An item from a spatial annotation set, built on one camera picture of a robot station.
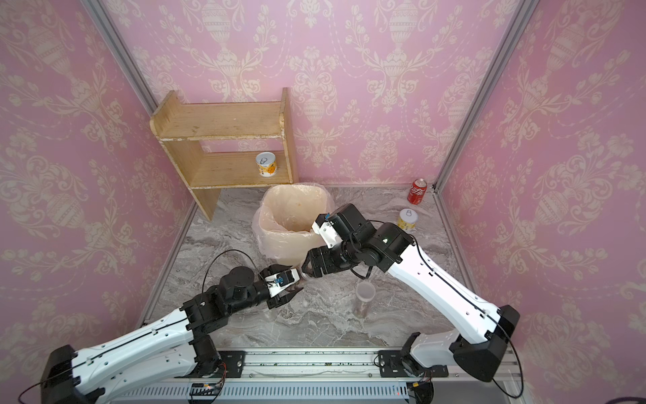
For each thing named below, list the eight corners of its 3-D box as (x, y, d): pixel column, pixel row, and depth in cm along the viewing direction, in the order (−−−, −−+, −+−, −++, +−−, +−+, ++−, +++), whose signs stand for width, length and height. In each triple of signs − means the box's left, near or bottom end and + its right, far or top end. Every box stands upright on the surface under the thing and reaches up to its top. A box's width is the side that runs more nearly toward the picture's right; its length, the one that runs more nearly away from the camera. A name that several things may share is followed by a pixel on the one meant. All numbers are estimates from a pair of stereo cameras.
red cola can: (409, 204, 116) (415, 188, 108) (406, 194, 120) (412, 178, 112) (422, 204, 116) (429, 188, 108) (419, 194, 120) (425, 177, 112)
